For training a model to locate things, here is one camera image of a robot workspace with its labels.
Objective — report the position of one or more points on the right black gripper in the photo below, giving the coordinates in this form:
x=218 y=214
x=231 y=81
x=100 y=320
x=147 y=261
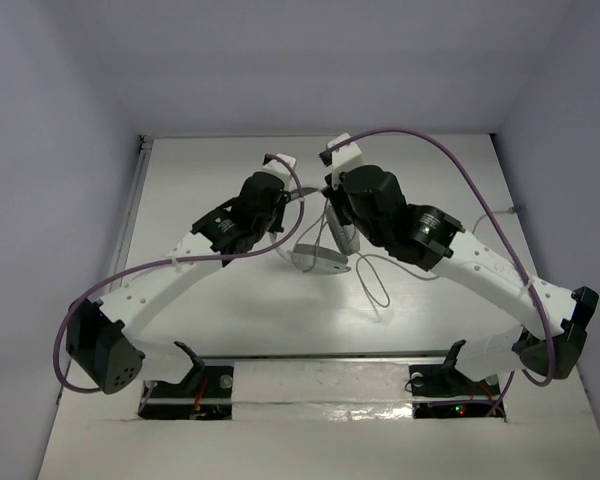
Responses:
x=336 y=196

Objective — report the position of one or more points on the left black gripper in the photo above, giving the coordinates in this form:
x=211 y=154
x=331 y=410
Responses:
x=278 y=210

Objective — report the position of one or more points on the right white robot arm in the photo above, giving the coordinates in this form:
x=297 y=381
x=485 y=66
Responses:
x=551 y=331

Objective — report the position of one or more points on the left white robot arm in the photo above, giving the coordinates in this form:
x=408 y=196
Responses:
x=102 y=328

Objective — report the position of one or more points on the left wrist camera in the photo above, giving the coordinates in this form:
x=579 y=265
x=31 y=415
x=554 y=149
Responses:
x=280 y=166

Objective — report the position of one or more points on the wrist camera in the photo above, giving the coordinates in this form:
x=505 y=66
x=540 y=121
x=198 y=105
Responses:
x=341 y=156
x=280 y=166

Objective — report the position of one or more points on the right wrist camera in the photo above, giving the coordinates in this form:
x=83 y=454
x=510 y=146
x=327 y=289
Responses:
x=341 y=156

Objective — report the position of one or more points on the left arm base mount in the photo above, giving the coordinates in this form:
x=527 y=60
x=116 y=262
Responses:
x=204 y=394

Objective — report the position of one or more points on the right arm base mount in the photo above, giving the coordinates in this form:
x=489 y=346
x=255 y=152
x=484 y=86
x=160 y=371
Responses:
x=455 y=395

